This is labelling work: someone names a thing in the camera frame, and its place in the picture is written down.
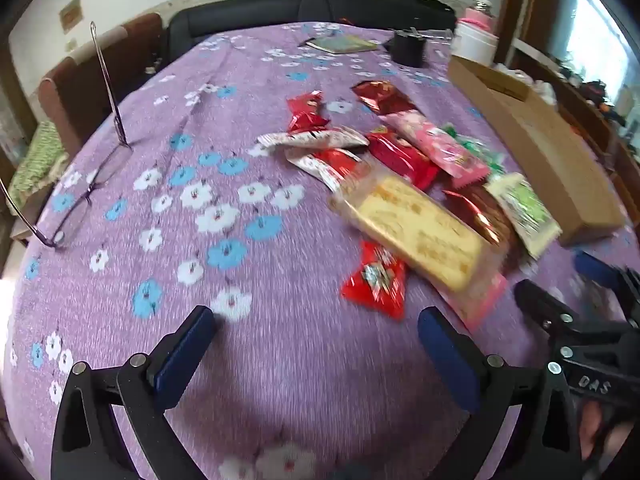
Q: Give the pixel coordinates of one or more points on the pink cartoon snack packet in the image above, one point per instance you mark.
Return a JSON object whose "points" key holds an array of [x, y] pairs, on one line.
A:
{"points": [[440, 147], [480, 302]]}

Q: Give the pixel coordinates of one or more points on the yellow biscuit packet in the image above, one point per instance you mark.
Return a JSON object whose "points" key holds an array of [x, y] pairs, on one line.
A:
{"points": [[415, 230]]}

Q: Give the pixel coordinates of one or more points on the brown armchair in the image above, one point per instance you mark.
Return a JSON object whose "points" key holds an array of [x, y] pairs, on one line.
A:
{"points": [[75, 90]]}

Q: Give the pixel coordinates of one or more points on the person's right hand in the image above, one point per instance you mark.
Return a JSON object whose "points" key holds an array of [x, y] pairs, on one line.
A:
{"points": [[592, 422]]}

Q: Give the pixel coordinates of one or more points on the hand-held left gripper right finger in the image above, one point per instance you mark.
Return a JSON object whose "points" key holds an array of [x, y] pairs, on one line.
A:
{"points": [[447, 355]]}

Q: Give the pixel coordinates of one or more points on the black leather sofa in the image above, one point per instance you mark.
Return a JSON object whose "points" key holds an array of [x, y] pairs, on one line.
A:
{"points": [[280, 10]]}

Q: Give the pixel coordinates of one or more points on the wall socket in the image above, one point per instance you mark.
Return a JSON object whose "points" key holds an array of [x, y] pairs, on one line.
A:
{"points": [[71, 45]]}

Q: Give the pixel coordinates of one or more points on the white plastic jar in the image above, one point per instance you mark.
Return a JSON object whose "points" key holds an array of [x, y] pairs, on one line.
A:
{"points": [[475, 45]]}

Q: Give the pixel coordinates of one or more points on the green and white candy packet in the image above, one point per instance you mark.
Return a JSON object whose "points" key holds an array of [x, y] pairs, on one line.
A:
{"points": [[525, 210]]}

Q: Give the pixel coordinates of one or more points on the small red cartoon snack packet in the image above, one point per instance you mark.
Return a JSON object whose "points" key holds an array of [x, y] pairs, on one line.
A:
{"points": [[375, 280]]}

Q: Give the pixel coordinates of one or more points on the purple-framed eyeglasses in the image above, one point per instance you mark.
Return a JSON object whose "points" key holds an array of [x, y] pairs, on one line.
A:
{"points": [[123, 141]]}

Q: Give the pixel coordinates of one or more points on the white cloth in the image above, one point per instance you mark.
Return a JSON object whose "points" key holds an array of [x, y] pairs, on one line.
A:
{"points": [[547, 91]]}

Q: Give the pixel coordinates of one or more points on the white and red snack packet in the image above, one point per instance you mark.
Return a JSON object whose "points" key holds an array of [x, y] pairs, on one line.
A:
{"points": [[325, 169], [320, 138]]}

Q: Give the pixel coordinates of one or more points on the wooden cabinet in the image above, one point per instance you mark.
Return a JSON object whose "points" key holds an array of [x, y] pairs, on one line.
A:
{"points": [[590, 125]]}

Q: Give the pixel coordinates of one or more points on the green cushion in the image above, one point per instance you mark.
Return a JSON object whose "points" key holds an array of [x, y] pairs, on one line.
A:
{"points": [[40, 160]]}

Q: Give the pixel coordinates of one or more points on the green twist-wrapped candy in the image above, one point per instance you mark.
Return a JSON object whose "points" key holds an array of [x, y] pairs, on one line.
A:
{"points": [[492, 160], [452, 132]]}

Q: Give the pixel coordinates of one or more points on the cardboard box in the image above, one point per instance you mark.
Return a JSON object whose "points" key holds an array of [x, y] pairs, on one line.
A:
{"points": [[550, 160]]}

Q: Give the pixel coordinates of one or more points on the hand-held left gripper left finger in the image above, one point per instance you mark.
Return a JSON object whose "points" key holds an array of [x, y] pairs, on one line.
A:
{"points": [[182, 355]]}

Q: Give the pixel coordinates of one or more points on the purple floral tablecloth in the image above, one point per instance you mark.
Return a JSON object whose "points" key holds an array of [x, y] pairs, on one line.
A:
{"points": [[300, 360]]}

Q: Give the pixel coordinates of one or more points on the small wall plaque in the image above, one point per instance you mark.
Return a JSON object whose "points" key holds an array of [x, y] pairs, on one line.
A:
{"points": [[70, 15]]}

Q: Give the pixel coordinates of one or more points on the wooden stool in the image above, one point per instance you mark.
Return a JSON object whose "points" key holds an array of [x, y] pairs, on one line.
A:
{"points": [[22, 230]]}

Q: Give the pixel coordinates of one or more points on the black cylindrical container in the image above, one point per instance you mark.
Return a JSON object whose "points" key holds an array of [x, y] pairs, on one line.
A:
{"points": [[407, 50]]}

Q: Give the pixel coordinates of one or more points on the bottle in pink knit sleeve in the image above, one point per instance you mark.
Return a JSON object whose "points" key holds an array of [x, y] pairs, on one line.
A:
{"points": [[479, 15]]}

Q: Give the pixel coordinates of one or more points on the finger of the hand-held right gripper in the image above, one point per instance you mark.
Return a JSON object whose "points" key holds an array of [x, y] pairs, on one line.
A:
{"points": [[597, 270], [542, 305]]}

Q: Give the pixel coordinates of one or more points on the yellow notebook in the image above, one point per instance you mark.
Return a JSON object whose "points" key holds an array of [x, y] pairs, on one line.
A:
{"points": [[345, 44]]}

